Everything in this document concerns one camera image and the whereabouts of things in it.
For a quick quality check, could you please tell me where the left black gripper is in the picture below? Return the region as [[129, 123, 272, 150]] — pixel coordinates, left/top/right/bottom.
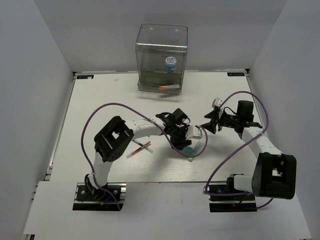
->
[[170, 124, 192, 151]]

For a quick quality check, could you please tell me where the blue highlighter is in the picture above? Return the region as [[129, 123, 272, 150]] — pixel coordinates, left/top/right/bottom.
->
[[182, 146, 193, 156]]

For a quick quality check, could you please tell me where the green highlighter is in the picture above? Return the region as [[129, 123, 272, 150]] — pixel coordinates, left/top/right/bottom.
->
[[187, 141, 203, 162]]

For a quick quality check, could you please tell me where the orange cap highlighter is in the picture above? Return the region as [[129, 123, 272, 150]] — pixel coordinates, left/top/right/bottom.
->
[[158, 84, 180, 90]]

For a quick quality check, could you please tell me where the blue cleaning gel jar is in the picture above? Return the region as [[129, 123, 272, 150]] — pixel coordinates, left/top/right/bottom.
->
[[164, 56, 177, 72]]

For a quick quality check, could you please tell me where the clear drawer organizer box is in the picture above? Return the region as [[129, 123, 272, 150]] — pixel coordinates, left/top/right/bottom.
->
[[137, 47, 187, 95]]

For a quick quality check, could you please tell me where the clear acrylic organizer lid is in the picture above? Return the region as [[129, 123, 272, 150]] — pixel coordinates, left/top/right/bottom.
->
[[135, 22, 188, 62]]

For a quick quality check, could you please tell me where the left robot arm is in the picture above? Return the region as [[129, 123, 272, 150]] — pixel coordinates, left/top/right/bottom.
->
[[86, 108, 192, 200]]

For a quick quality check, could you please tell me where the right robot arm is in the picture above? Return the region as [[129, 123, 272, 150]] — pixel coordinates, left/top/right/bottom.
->
[[203, 98, 297, 200]]

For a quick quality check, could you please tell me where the green ink gel pen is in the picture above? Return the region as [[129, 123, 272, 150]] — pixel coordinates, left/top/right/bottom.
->
[[132, 139, 154, 154]]

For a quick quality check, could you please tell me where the red ink gel pen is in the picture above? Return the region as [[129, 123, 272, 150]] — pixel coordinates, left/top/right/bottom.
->
[[126, 147, 145, 159]]

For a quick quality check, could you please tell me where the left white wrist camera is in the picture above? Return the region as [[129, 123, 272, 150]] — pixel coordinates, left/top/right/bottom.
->
[[186, 125, 203, 140]]

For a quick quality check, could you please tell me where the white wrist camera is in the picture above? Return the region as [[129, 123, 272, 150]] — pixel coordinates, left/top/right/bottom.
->
[[186, 125, 203, 140], [212, 97, 223, 113]]

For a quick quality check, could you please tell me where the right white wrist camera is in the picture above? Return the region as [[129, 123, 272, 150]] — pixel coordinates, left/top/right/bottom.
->
[[212, 97, 223, 113]]

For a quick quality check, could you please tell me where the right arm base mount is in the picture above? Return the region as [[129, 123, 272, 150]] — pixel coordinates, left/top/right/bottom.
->
[[203, 184, 257, 213]]

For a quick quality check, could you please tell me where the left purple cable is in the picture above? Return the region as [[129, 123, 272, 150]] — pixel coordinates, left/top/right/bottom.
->
[[81, 102, 210, 210]]

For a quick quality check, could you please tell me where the purple cable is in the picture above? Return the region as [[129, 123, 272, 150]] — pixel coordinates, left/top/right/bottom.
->
[[81, 102, 210, 210], [203, 91, 275, 210]]

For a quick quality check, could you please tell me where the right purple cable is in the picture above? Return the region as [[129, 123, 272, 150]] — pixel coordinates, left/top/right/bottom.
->
[[203, 91, 275, 210]]

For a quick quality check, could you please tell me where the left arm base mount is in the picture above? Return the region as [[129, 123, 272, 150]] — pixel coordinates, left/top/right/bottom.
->
[[72, 174, 127, 212]]

